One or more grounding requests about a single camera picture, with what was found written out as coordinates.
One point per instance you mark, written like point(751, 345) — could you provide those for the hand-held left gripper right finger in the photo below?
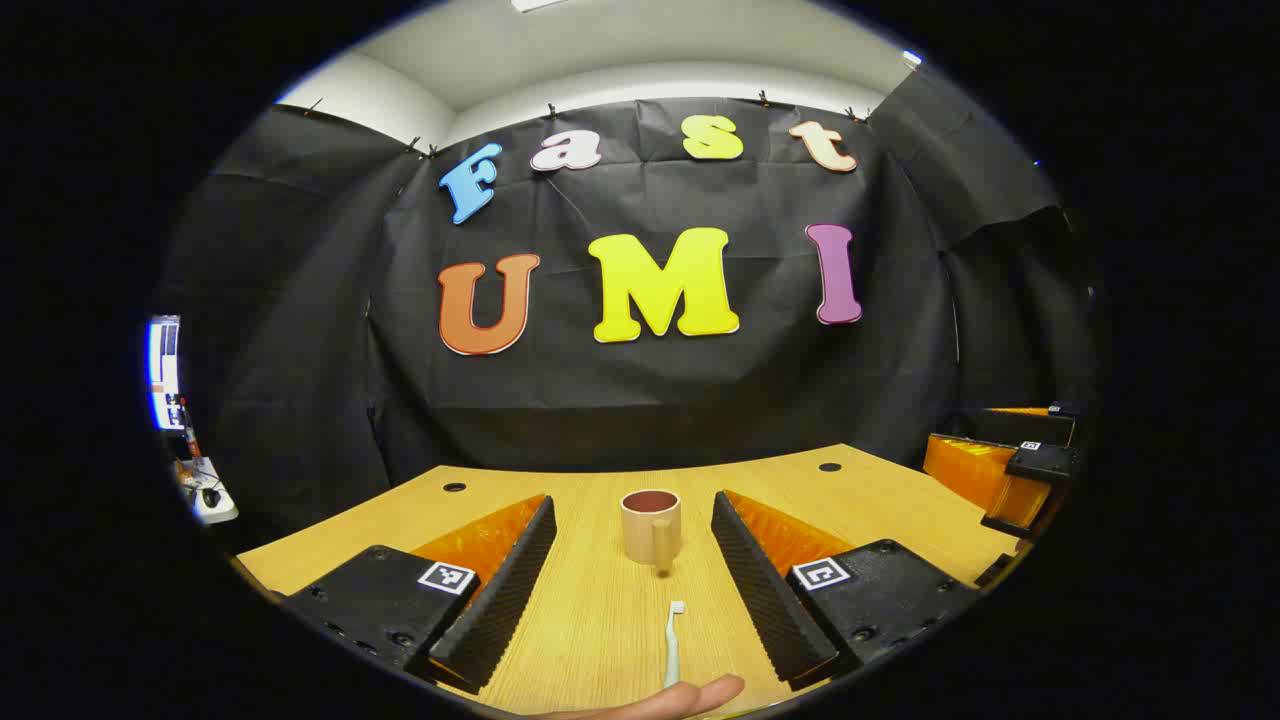
point(760, 590)

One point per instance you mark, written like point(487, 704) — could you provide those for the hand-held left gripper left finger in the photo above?
point(505, 600)

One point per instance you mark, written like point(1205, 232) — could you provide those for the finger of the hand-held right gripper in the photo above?
point(1010, 423)
point(975, 475)

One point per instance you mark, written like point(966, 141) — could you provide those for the white toothbrush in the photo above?
point(674, 650)

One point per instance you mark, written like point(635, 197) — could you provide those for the beige cup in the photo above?
point(645, 540)

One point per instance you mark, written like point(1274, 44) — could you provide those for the wooden desktop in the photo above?
point(600, 620)

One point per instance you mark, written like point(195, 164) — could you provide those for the black backdrop cloth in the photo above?
point(650, 390)

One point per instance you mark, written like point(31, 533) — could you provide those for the white side table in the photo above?
point(210, 495)

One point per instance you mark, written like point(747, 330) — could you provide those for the red bottle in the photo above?
point(190, 430)

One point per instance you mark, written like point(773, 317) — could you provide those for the ceiling light panel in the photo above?
point(538, 4)

